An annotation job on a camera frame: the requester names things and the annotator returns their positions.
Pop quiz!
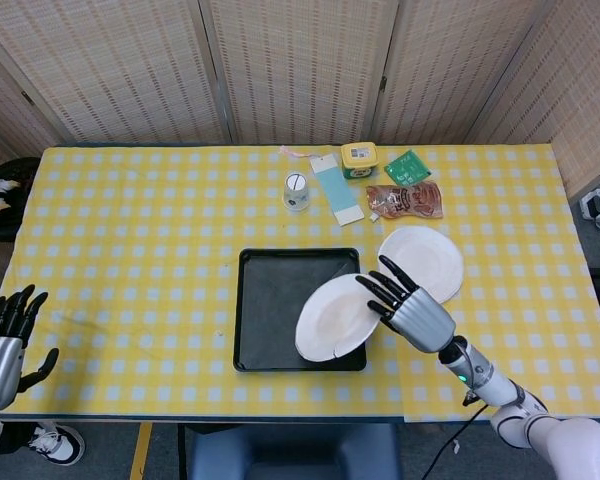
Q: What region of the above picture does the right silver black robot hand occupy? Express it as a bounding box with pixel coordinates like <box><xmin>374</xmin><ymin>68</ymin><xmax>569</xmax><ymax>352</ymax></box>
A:
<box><xmin>354</xmin><ymin>255</ymin><xmax>457</xmax><ymax>355</ymax></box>

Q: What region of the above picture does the cracked white paper plate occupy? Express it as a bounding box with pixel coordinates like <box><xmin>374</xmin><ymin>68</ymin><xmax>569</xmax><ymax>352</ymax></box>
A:
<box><xmin>294</xmin><ymin>273</ymin><xmax>381</xmax><ymax>364</ymax></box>

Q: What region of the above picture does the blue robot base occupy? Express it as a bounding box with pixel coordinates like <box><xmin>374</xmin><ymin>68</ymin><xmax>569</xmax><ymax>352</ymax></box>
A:
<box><xmin>186</xmin><ymin>423</ymin><xmax>402</xmax><ymax>480</ymax></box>

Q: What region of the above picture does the black square plastic tray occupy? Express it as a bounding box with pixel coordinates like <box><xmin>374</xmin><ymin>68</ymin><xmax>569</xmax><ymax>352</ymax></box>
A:
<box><xmin>232</xmin><ymin>247</ymin><xmax>369</xmax><ymax>374</ymax></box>

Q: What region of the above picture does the white black sneaker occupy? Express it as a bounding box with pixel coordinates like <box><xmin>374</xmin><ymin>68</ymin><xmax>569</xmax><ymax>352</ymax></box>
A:
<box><xmin>28</xmin><ymin>421</ymin><xmax>87</xmax><ymax>467</ymax></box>

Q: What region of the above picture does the brown sauce pouch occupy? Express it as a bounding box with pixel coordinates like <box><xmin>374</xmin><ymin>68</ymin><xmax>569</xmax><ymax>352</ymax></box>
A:
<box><xmin>364</xmin><ymin>180</ymin><xmax>445</xmax><ymax>223</ymax></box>

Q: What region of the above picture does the black bag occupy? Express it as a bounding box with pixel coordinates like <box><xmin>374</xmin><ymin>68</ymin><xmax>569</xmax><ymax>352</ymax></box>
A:
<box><xmin>0</xmin><ymin>157</ymin><xmax>42</xmax><ymax>244</ymax></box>

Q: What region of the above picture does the green foil sachet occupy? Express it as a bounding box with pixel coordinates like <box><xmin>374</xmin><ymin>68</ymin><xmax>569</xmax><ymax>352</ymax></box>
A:
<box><xmin>383</xmin><ymin>149</ymin><xmax>433</xmax><ymax>187</ymax></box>

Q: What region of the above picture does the flat blue white carton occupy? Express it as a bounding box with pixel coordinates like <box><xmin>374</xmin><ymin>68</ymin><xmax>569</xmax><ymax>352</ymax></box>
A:
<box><xmin>309</xmin><ymin>153</ymin><xmax>366</xmax><ymax>228</ymax></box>

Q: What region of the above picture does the green tub yellow lid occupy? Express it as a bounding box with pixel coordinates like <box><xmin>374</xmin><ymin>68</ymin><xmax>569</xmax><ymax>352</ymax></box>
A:
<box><xmin>340</xmin><ymin>142</ymin><xmax>381</xmax><ymax>181</ymax></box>

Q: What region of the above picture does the floral paper cup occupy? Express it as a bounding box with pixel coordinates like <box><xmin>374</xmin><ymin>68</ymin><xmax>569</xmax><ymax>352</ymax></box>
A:
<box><xmin>282</xmin><ymin>172</ymin><xmax>312</xmax><ymax>212</ymax></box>

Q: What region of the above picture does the yellow checkered tablecloth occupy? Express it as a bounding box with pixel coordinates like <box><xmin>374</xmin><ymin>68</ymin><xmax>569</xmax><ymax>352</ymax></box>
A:
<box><xmin>0</xmin><ymin>144</ymin><xmax>600</xmax><ymax>424</ymax></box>

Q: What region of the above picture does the white power adapter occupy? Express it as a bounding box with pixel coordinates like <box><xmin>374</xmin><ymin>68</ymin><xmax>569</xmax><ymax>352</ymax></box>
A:
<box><xmin>578</xmin><ymin>188</ymin><xmax>600</xmax><ymax>222</ymax></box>

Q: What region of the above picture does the woven folding screen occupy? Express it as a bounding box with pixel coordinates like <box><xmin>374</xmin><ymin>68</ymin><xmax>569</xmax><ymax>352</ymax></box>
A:
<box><xmin>0</xmin><ymin>0</ymin><xmax>600</xmax><ymax>201</ymax></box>

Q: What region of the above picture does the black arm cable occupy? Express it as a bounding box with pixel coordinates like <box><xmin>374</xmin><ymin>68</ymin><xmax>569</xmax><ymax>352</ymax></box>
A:
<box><xmin>422</xmin><ymin>394</ymin><xmax>496</xmax><ymax>480</ymax></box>

